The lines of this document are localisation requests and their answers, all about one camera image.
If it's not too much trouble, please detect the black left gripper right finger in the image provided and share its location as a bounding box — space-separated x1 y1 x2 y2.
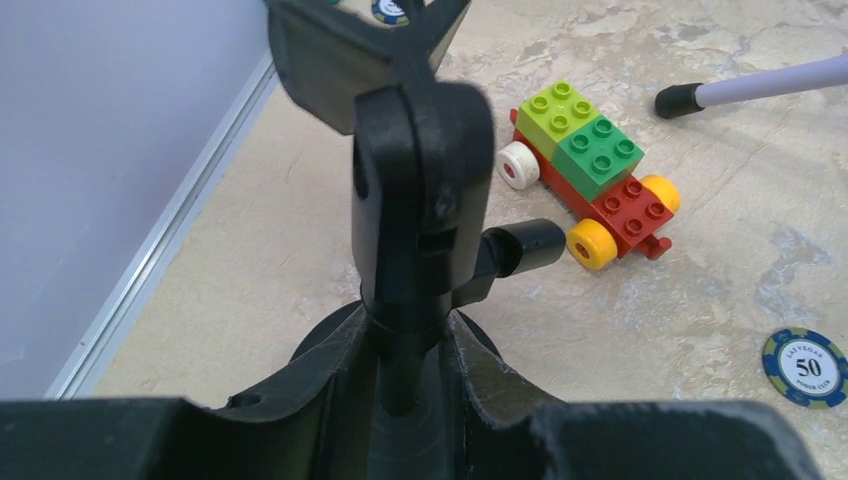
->
443 313 820 479

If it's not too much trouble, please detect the colourful toy brick car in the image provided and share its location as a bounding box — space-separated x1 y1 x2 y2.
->
495 80 682 270

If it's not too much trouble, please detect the lilac music stand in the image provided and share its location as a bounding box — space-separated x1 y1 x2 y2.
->
654 55 847 119

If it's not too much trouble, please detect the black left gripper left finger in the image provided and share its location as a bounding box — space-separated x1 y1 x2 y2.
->
1 303 376 479

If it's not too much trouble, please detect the blue poker chip 50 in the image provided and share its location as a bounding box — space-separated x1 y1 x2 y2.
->
761 327 847 409

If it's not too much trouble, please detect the blue poker chip far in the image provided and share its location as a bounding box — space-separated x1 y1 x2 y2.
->
371 0 408 26

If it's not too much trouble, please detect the black microphone stand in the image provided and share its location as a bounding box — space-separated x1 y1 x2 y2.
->
268 1 564 479

